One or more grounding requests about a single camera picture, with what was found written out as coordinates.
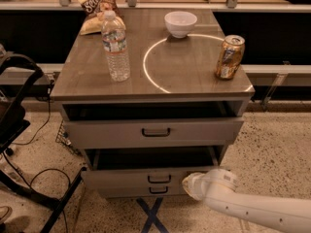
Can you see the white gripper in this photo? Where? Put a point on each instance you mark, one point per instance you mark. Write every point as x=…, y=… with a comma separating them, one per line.
x=211, y=181

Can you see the grey drawer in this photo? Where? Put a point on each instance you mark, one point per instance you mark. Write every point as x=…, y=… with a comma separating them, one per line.
x=162, y=190
x=147, y=166
x=153, y=133

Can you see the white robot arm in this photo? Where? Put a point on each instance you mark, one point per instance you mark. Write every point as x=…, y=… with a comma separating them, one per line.
x=217, y=189

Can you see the grey top drawer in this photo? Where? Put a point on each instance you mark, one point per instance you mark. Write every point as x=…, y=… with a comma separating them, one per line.
x=153, y=133

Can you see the grey wooden drawer cabinet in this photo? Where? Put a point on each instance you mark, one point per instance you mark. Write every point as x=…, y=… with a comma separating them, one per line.
x=169, y=78

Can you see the grey bottom drawer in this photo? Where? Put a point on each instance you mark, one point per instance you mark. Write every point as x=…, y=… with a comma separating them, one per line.
x=162, y=190

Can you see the blue tape cross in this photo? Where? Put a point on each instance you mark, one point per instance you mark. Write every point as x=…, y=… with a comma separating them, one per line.
x=151, y=213

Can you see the gold soda can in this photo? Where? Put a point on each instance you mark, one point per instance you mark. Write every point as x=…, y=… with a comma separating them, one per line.
x=230, y=57

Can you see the white ceramic bowl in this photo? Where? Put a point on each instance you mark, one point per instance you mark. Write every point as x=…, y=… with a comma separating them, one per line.
x=180, y=23

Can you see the clear plastic water bottle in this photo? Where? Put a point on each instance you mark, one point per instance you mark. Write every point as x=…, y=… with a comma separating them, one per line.
x=115, y=46

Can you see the brown chip bag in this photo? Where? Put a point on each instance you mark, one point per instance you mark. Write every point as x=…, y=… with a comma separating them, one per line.
x=95, y=10

